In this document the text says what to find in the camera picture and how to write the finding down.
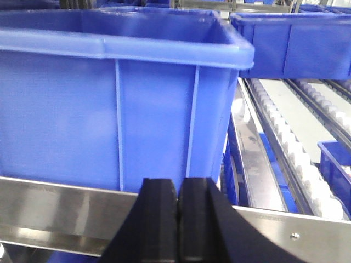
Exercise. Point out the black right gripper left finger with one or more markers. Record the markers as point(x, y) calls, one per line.
point(149, 233)

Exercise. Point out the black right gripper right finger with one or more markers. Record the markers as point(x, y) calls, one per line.
point(211, 230)

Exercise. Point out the large blue plastic bin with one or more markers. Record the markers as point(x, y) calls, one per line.
point(107, 97)

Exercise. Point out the white roller track left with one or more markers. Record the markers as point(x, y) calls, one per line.
point(310, 191)

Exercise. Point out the white roller track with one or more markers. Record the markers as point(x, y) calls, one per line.
point(310, 191)
point(328, 114)

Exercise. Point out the blue bin lower right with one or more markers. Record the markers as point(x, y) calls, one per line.
point(333, 158)

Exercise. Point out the white roller track right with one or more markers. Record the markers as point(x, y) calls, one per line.
point(328, 114)

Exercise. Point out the blue bin upper right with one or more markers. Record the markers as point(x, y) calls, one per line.
point(296, 45)

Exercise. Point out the steel shelf divider rail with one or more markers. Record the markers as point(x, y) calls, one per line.
point(258, 180)

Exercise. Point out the steel shelf front rail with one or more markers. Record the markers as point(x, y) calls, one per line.
point(85, 220)

